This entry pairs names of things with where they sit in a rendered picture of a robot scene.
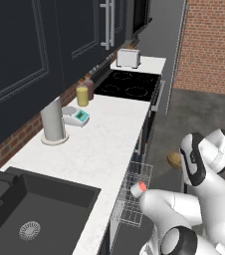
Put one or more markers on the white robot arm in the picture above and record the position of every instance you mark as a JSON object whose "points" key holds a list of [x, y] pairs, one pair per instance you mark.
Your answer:
{"points": [[214, 202]]}

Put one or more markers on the white and red cup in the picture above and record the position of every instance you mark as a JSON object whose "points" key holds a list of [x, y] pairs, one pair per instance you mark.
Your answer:
{"points": [[138, 189]]}

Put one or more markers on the dark dishwasher door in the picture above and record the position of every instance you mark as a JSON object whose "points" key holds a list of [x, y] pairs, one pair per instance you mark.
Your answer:
{"points": [[127, 239]]}

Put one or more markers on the white kitchen scale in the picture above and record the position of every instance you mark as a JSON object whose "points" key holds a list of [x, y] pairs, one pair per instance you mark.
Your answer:
{"points": [[76, 117]]}

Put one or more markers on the yellow bottle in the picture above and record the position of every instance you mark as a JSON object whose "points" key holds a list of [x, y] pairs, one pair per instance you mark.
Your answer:
{"points": [[82, 95]]}

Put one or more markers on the black hob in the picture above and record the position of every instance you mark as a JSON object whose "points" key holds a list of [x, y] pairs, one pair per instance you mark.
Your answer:
{"points": [[127, 85]]}

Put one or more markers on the brown bottle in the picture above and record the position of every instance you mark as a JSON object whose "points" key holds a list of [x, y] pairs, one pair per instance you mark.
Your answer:
{"points": [[90, 87]]}

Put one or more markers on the grey paper towel roll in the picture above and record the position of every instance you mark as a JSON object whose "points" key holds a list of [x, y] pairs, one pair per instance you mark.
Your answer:
{"points": [[53, 121]]}

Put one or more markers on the white toaster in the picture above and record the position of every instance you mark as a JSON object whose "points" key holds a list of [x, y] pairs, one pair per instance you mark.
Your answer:
{"points": [[128, 58]]}

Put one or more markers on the brown knife block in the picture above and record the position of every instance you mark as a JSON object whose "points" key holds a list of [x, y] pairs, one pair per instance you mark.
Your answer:
{"points": [[134, 42]]}

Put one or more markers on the grey fridge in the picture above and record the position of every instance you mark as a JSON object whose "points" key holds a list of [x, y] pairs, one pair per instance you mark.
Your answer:
{"points": [[164, 40]]}

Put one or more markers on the dark tall cupboard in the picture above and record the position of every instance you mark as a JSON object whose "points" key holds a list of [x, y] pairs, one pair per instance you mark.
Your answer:
{"points": [[117, 23]]}

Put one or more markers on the dark sink basin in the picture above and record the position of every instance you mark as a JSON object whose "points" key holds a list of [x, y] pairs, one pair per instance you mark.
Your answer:
{"points": [[35, 212]]}

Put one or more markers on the black microwave oven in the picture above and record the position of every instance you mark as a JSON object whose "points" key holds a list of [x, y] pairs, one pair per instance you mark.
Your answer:
{"points": [[140, 15]]}

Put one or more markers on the dark grey tap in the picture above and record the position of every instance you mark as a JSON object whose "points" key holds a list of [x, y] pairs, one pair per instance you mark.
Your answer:
{"points": [[3, 176]]}

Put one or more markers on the dark wall cupboard door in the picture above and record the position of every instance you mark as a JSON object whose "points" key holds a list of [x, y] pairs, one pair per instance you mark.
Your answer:
{"points": [[15, 59], [79, 30]]}

